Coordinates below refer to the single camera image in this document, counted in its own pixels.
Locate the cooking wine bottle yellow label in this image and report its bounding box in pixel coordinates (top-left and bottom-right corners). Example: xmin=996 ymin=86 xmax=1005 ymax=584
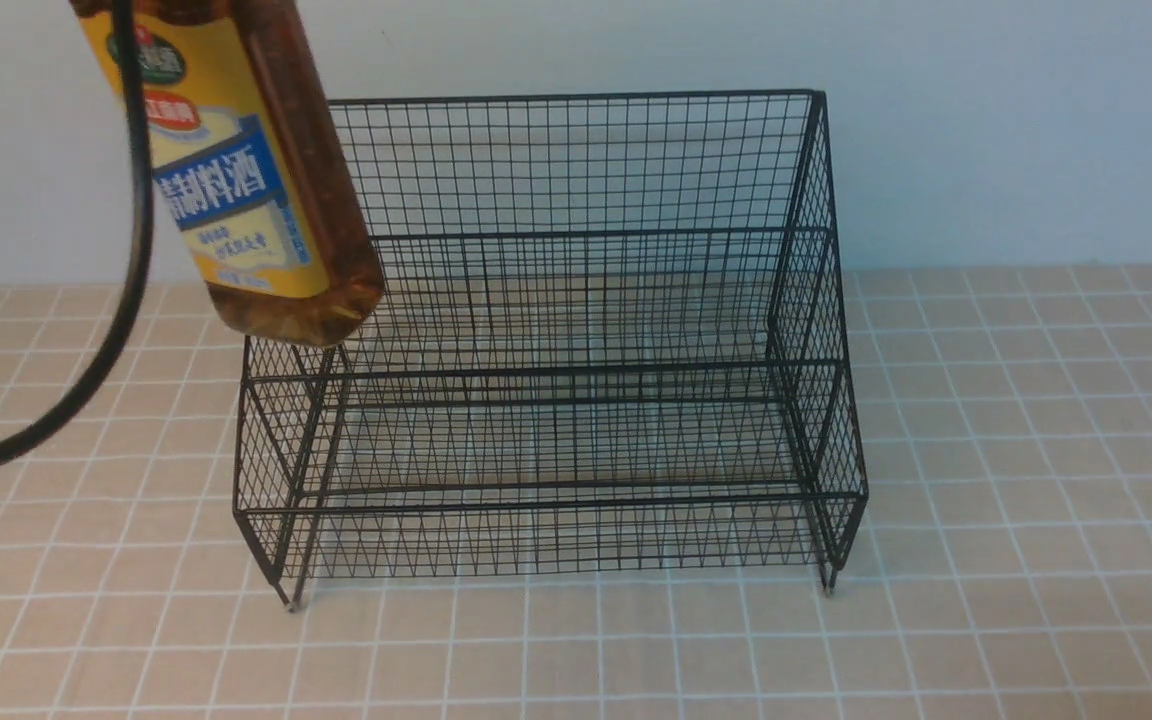
xmin=69 ymin=0 xmax=386 ymax=348

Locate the black wire mesh shelf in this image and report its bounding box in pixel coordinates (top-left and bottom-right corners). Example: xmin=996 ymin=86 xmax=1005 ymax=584
xmin=230 ymin=88 xmax=869 ymax=609

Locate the black round cable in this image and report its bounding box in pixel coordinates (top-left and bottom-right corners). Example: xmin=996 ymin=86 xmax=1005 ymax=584
xmin=0 ymin=0 xmax=156 ymax=482

